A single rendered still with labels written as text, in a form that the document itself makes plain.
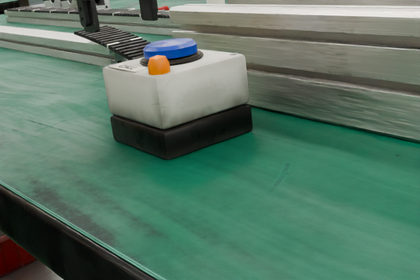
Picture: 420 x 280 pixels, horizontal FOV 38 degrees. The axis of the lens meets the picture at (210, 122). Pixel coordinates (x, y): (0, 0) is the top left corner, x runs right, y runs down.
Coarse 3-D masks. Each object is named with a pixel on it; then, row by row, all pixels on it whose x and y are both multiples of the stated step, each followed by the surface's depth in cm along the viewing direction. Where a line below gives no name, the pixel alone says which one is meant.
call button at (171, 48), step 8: (168, 40) 46; (176, 40) 45; (184, 40) 45; (192, 40) 45; (144, 48) 45; (152, 48) 44; (160, 48) 43; (168, 48) 43; (176, 48) 43; (184, 48) 43; (192, 48) 44; (144, 56) 45; (152, 56) 44; (168, 56) 43; (176, 56) 43
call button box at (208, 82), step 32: (128, 64) 45; (192, 64) 42; (224, 64) 43; (128, 96) 44; (160, 96) 40; (192, 96) 42; (224, 96) 44; (128, 128) 45; (160, 128) 41; (192, 128) 42; (224, 128) 44
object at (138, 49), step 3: (144, 45) 76; (132, 48) 75; (135, 48) 75; (138, 48) 75; (141, 48) 75; (120, 51) 74; (123, 51) 74; (126, 51) 74; (129, 51) 74; (132, 51) 74; (135, 51) 74; (138, 51) 74; (141, 51) 74; (120, 54) 74; (123, 54) 73; (126, 54) 73; (129, 54) 73
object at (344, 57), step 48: (240, 0) 61; (288, 0) 55; (336, 0) 51; (384, 0) 47; (240, 48) 51; (288, 48) 46; (336, 48) 43; (384, 48) 39; (288, 96) 48; (336, 96) 44; (384, 96) 40
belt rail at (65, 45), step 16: (0, 32) 110; (16, 32) 105; (32, 32) 102; (48, 32) 99; (64, 32) 96; (16, 48) 106; (32, 48) 99; (48, 48) 96; (64, 48) 90; (80, 48) 84; (96, 48) 80; (96, 64) 82
